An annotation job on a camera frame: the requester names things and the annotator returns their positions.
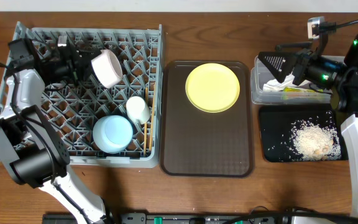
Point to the pink plastic bowl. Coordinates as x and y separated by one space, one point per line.
107 68

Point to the dark brown serving tray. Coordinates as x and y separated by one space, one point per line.
202 144

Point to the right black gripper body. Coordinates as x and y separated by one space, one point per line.
303 58

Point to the grey plastic dish rack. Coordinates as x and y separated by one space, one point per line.
73 110

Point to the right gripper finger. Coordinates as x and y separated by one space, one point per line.
280 64
299 45

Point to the cream plastic cup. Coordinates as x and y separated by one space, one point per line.
137 110

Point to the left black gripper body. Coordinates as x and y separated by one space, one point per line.
74 62

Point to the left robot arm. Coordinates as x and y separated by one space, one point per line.
31 150

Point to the black plastic tray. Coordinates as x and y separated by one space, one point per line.
275 124

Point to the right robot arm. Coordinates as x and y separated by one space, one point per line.
339 77

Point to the rice food waste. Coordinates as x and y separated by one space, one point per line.
314 141

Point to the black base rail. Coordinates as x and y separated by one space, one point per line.
255 218

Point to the yellow plastic plate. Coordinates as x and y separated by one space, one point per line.
212 87

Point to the clear plastic bin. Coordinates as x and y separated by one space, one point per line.
260 75

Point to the green orange snack wrapper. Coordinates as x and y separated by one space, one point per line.
302 90

